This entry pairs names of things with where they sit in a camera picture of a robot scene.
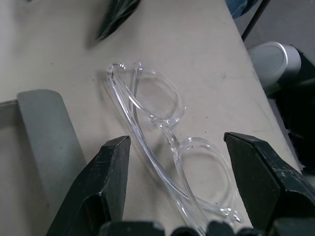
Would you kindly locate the grey glasses case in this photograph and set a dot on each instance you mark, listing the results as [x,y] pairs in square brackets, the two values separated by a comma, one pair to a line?
[46,132]

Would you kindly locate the clear plastic glasses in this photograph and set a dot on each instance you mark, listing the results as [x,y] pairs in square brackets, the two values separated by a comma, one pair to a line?
[140,103]

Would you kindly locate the person in blue jeans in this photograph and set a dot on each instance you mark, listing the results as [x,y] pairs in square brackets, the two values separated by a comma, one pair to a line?
[240,6]

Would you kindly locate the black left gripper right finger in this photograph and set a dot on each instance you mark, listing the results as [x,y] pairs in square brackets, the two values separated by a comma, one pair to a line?
[258,177]

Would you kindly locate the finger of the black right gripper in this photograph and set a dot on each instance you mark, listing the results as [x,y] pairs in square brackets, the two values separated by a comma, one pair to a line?
[115,17]

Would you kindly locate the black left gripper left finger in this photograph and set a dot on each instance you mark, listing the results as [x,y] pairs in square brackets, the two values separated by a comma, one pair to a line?
[108,177]

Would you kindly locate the thin black pole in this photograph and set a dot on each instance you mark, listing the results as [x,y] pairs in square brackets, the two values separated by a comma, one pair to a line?
[254,19]

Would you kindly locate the black robot body housing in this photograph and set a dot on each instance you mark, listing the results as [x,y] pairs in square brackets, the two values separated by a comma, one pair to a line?
[300,110]

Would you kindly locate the silver round robot body joint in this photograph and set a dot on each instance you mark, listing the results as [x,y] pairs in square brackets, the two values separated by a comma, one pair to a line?
[270,61]

